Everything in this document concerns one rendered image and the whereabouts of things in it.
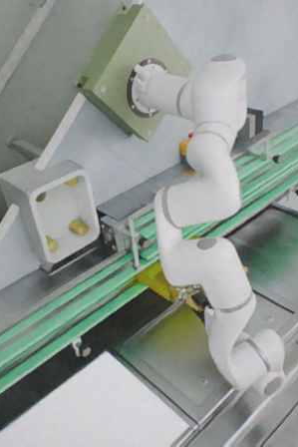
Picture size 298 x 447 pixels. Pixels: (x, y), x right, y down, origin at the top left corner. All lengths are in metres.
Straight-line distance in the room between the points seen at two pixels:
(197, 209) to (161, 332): 0.57
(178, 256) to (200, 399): 0.46
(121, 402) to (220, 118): 0.71
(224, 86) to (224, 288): 0.39
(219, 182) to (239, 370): 0.38
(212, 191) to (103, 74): 0.48
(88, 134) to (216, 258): 0.62
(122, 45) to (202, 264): 0.62
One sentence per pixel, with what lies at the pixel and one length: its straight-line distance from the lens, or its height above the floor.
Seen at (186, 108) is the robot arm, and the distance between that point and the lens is 1.10.
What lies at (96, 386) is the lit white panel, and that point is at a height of 1.06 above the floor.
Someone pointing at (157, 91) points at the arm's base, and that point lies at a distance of 1.17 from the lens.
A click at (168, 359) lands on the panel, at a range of 1.25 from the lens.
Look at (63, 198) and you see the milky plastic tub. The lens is 1.26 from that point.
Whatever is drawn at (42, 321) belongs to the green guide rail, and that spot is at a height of 0.92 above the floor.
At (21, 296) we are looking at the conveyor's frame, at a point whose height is 0.82.
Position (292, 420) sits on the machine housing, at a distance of 1.22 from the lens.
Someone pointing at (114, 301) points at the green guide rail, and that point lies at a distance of 1.29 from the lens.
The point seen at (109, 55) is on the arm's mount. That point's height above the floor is 0.82.
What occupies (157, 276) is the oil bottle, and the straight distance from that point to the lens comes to 1.26.
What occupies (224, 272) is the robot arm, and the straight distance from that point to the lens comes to 0.81.
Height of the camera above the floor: 1.76
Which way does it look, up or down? 41 degrees down
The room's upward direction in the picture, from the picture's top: 117 degrees clockwise
